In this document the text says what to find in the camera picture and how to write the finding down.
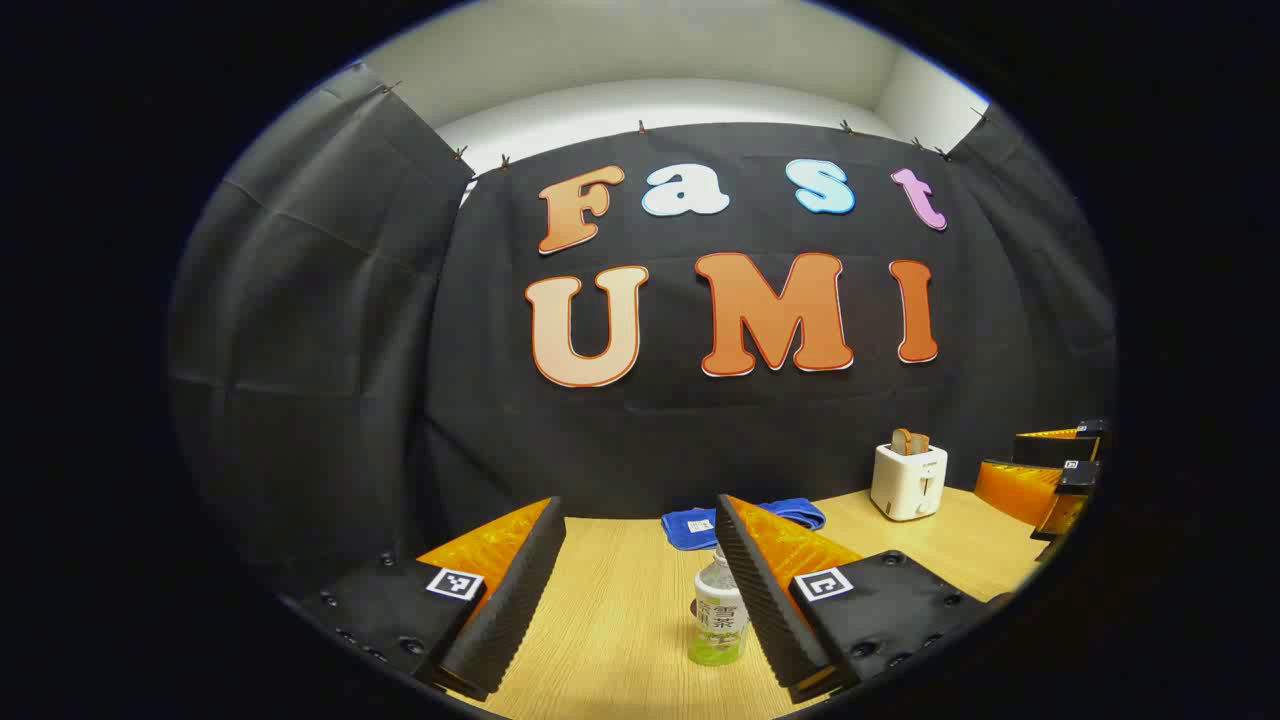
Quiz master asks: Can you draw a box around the white toaster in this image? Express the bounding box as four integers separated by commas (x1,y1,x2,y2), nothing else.
870,443,949,522

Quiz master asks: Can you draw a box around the blue towel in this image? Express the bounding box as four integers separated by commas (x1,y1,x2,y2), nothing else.
661,498,827,550

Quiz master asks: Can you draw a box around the clear water bottle white label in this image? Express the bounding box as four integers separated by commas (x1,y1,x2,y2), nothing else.
686,545,751,667

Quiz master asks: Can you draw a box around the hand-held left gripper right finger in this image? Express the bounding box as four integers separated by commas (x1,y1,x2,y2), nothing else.
714,494,1004,706

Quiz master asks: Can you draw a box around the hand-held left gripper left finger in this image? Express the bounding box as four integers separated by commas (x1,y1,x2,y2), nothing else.
300,497,567,701

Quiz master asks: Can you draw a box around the black backdrop cloth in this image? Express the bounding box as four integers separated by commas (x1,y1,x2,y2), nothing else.
168,62,1118,601

